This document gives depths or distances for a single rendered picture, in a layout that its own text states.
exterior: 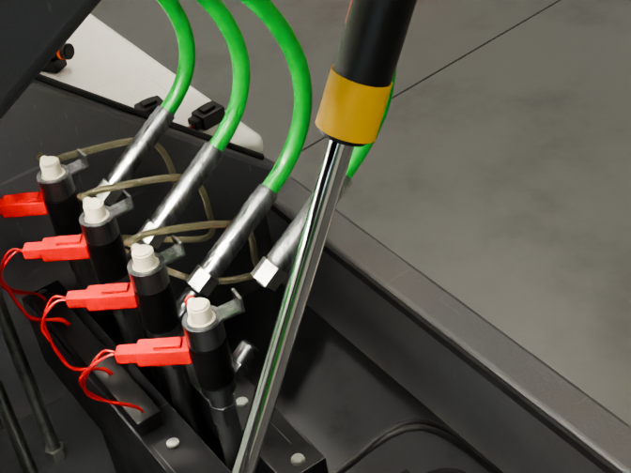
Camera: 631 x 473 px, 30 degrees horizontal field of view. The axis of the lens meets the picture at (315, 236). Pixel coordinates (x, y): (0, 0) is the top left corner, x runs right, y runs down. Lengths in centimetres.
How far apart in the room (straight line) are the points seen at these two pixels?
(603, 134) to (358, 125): 260
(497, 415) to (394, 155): 192
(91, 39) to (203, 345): 74
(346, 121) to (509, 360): 66
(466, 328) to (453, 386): 6
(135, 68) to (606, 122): 177
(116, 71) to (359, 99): 107
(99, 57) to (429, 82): 183
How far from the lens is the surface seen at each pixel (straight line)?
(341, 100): 35
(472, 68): 322
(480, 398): 103
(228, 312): 82
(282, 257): 81
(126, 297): 89
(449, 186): 278
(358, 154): 82
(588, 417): 95
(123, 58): 143
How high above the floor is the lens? 165
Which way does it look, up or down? 38 degrees down
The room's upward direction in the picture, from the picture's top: 9 degrees counter-clockwise
